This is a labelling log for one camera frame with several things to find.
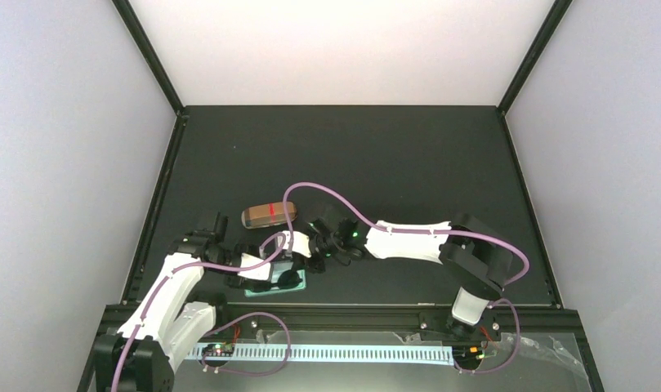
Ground black sunglasses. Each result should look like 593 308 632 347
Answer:
275 269 303 289

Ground blue-grey glasses case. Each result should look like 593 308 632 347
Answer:
244 261 307 297

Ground brown plaid glasses case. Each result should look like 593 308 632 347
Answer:
240 202 297 229

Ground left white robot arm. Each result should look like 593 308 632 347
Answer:
92 214 244 391

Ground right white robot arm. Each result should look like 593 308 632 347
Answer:
289 214 524 342

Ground left small circuit board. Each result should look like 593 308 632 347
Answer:
201 343 235 359

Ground small circuit board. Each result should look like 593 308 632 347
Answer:
201 343 235 359
456 347 485 359

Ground right small circuit board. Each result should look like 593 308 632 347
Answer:
456 347 485 359

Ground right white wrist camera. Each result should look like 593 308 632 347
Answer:
276 230 312 258

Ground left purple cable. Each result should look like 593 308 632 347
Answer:
109 232 293 392

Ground purple cable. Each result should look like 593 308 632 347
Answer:
282 181 531 376
109 232 293 392

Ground white slotted cable duct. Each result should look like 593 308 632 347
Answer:
185 343 454 366

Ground black front frame rail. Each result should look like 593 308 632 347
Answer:
196 303 603 391

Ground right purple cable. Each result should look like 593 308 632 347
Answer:
282 181 531 376

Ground left black frame post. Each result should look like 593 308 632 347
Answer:
111 0 185 117

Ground black frame post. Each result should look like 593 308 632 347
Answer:
111 0 185 117
497 0 573 117

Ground right black frame post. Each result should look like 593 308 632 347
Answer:
497 0 573 117

